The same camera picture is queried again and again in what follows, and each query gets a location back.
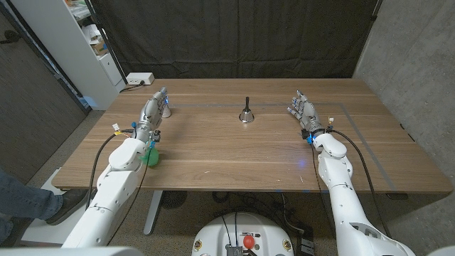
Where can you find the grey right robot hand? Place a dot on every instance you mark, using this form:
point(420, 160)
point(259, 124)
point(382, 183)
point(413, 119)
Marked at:
point(307, 112)

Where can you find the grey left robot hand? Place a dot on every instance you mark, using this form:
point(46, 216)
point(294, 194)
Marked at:
point(151, 112)

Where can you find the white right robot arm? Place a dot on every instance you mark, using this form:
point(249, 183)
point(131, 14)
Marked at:
point(345, 202)

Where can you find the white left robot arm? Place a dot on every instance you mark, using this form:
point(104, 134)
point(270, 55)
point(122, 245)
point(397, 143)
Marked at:
point(113, 192)

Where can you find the green ball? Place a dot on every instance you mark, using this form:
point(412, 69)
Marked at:
point(153, 159)

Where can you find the white power strip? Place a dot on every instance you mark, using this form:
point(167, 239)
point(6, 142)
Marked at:
point(139, 78)

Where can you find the cardboard box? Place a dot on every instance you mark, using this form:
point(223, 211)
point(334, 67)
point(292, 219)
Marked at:
point(99, 48)

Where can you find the black stand pole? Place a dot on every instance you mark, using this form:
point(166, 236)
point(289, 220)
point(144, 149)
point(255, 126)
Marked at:
point(106, 40)

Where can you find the round black floor object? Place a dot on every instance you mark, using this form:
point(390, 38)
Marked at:
point(173, 199)

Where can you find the black fabric curtain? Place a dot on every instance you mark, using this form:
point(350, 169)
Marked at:
point(234, 39)

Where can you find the white shelf cabinet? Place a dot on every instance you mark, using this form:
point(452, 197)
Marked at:
point(67, 46)

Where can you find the dark shoe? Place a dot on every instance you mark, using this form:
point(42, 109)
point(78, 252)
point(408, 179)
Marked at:
point(69, 206)

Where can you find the black floor power strip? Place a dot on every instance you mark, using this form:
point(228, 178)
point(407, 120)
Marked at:
point(305, 245)

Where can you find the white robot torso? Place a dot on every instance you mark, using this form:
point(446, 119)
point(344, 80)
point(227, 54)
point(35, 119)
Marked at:
point(217, 234)

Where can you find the red emergency stop button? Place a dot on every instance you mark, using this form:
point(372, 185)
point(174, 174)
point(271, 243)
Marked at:
point(249, 241)

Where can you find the person's leg in jeans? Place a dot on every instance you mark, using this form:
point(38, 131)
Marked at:
point(25, 202)

